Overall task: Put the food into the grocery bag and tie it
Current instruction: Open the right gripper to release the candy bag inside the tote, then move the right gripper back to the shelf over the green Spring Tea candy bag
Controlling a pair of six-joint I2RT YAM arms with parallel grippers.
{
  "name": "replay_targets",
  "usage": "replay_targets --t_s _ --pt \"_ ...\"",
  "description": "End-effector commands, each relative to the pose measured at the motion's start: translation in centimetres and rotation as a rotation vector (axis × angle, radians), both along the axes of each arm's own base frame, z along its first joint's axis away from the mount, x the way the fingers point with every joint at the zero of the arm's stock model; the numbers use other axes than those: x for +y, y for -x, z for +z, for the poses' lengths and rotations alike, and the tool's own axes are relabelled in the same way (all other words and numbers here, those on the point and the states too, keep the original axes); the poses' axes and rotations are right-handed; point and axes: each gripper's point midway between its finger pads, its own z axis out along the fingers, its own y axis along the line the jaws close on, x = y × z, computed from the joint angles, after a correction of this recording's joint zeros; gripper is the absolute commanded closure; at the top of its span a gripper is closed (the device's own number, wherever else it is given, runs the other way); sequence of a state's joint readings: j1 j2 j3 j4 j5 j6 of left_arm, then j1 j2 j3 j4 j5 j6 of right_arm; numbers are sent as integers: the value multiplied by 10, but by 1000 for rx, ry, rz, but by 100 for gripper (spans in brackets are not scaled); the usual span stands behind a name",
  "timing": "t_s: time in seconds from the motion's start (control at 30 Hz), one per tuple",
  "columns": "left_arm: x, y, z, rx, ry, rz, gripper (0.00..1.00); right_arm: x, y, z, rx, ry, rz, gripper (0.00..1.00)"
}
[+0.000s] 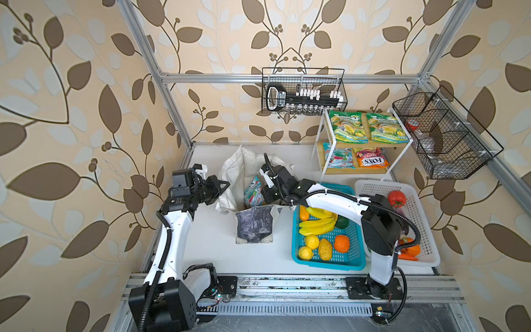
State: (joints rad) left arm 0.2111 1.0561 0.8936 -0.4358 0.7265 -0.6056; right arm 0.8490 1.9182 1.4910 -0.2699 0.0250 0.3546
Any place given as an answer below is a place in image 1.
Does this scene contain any teal plastic basket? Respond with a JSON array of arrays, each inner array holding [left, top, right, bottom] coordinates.
[[291, 206, 366, 271]]

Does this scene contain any white wire shelf rack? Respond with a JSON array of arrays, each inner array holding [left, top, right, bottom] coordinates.
[[311, 111, 413, 182]]

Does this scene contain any yellow lemon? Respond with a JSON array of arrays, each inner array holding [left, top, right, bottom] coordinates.
[[304, 235, 320, 250]]

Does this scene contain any teal red snack bag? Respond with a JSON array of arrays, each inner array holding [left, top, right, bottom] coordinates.
[[244, 177, 265, 208]]

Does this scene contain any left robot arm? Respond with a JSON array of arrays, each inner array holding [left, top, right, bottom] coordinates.
[[128, 164, 230, 331]]

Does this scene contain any green snack bag right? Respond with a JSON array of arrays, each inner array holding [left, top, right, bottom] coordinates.
[[366, 113, 409, 144]]

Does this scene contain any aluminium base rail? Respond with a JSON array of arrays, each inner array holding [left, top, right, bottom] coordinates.
[[121, 273, 470, 317]]

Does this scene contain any lower teal snack bag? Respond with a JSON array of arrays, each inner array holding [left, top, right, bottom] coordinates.
[[323, 142, 355, 169]]

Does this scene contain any red tomato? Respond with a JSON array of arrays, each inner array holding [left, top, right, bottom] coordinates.
[[387, 190, 407, 208]]

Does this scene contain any black tool in basket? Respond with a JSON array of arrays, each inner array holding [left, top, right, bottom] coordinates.
[[261, 82, 348, 116]]

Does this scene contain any orange carrot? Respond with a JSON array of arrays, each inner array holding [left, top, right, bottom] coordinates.
[[398, 253, 419, 261]]

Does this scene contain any black wire basket right wall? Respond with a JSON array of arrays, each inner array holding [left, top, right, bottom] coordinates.
[[393, 86, 503, 180]]

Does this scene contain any plastic bottle red cap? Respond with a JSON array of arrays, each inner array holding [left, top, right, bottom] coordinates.
[[406, 119, 435, 154]]

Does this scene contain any cream canvas grocery bag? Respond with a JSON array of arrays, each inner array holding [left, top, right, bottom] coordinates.
[[215, 146, 282, 244]]

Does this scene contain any green snack bag left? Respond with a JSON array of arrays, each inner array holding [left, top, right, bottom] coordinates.
[[329, 111, 369, 144]]

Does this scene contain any orange Fox's candy bag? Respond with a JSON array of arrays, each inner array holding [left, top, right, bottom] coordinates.
[[353, 148, 390, 169]]

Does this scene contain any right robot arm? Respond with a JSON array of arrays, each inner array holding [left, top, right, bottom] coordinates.
[[260, 160, 421, 288]]

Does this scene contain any white plastic basket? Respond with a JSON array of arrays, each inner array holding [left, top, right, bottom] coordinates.
[[354, 180, 441, 268]]

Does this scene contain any upper banana bunch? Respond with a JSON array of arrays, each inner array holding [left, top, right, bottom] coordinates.
[[306, 207, 337, 221]]

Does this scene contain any yellow round fruit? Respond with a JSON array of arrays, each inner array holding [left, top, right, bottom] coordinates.
[[297, 246, 313, 261]]

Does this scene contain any green snack bag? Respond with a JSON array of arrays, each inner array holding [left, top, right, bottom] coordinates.
[[366, 113, 409, 144], [329, 111, 369, 144]]

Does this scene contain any yellow corn cob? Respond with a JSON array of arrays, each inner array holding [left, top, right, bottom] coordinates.
[[318, 239, 333, 261]]

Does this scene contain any lower banana bunch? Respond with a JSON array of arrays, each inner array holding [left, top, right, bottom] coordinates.
[[299, 218, 336, 237]]

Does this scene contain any orange tangerine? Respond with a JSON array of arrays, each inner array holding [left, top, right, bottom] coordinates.
[[334, 235, 351, 253]]

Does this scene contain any small orange fruit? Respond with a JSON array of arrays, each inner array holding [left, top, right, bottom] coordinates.
[[299, 206, 310, 221]]

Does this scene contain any banana bunch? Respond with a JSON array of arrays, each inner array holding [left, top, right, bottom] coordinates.
[[306, 207, 337, 221], [299, 218, 336, 237]]

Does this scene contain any black wire basket wall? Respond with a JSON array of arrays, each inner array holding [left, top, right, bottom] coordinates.
[[261, 66, 348, 116], [393, 86, 503, 180]]

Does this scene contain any black wire basket back wall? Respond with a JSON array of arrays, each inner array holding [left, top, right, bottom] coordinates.
[[261, 66, 348, 116]]

